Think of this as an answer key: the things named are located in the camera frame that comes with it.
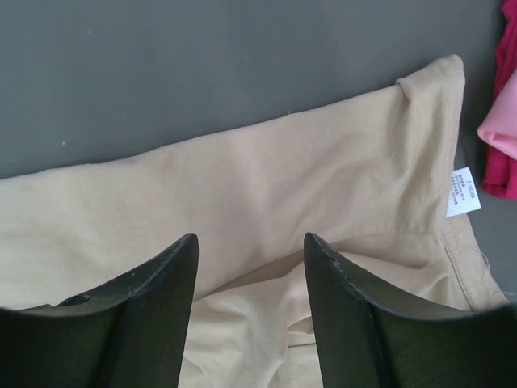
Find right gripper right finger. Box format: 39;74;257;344
304;233;516;387

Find light pink folded cloth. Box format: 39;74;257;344
477;71;517;159

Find magenta folded cloth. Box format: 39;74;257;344
482;1;516;200

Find beige t shirt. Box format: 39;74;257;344
1;56;506;387

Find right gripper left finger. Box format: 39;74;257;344
1;234;199;387

